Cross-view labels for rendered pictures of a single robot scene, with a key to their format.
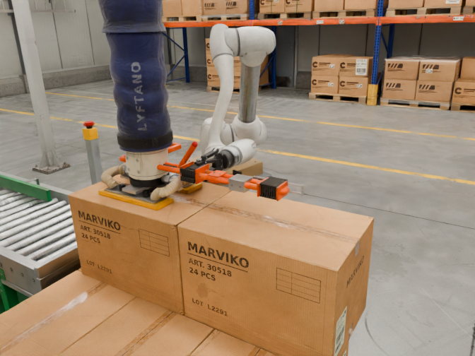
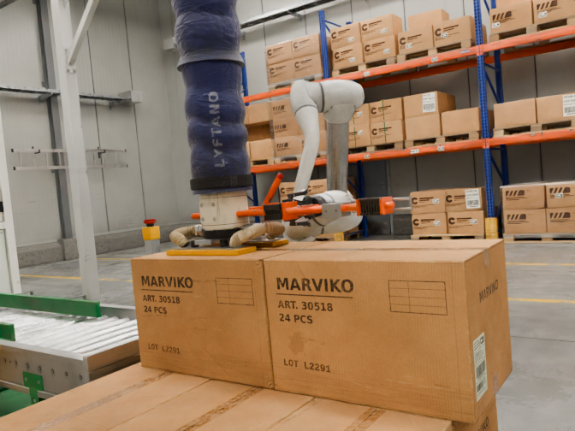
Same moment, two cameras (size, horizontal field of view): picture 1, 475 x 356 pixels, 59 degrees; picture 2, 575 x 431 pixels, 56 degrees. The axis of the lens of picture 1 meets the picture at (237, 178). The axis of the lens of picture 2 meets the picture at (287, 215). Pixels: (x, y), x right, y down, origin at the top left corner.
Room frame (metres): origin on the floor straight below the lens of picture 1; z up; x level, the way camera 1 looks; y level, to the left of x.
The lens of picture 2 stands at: (-0.24, 0.06, 1.16)
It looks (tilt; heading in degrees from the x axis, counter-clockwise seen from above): 3 degrees down; 3
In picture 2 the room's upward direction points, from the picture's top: 5 degrees counter-clockwise
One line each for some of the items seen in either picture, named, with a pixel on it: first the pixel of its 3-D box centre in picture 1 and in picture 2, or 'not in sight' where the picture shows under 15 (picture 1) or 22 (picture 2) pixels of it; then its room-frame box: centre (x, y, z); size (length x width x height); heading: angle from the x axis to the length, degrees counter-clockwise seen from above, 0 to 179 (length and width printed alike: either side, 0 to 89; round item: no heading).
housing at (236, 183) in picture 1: (240, 183); (336, 209); (1.45, -0.01, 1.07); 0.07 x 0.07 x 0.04; 57
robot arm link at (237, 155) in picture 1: (230, 157); (320, 205); (1.76, 0.03, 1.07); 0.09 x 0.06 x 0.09; 57
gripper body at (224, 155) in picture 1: (220, 161); (309, 207); (1.69, 0.07, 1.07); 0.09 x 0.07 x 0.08; 147
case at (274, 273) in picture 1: (276, 268); (388, 315); (1.38, -0.14, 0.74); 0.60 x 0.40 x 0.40; 58
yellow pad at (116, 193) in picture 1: (134, 193); (209, 246); (1.62, 0.43, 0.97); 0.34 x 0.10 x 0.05; 57
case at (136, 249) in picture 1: (155, 232); (234, 304); (1.69, 0.37, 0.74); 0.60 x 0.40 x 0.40; 58
